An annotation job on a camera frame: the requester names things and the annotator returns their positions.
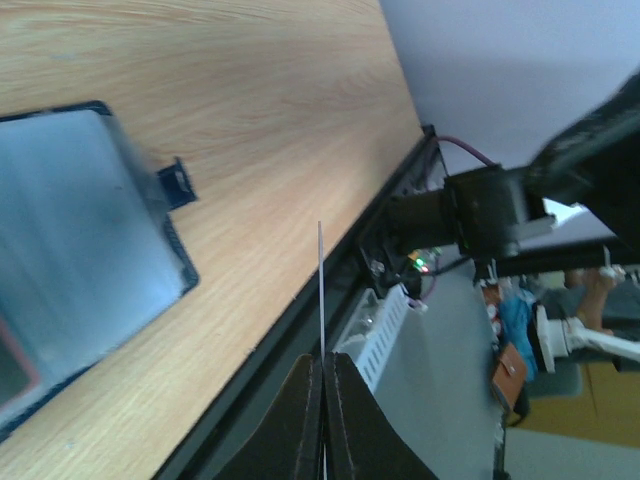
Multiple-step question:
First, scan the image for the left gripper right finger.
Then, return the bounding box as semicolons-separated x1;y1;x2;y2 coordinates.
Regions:
324;353;437;479

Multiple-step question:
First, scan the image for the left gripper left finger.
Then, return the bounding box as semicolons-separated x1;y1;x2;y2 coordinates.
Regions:
216;354;323;480

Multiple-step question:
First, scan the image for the blue leather card holder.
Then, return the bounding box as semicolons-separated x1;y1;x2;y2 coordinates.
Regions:
1;100;200;438

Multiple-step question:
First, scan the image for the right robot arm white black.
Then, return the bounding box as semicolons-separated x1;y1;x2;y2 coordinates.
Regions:
384;75;639;259

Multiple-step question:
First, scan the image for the red card in sleeve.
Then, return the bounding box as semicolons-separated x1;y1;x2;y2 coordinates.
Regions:
1;318;40;410

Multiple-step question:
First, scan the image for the orange brown pouch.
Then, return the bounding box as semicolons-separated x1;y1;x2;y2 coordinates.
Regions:
490;343;528;412

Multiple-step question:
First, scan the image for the blue hanging cloth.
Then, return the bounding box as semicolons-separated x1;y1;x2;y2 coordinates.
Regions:
499;290;538;383

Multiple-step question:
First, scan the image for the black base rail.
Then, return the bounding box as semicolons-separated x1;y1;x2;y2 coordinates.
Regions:
154;125;436;479

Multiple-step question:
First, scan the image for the light blue slotted cable duct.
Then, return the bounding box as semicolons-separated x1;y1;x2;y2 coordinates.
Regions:
333;284;410;393

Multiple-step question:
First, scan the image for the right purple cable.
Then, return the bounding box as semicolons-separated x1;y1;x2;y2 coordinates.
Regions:
404;134;504;311

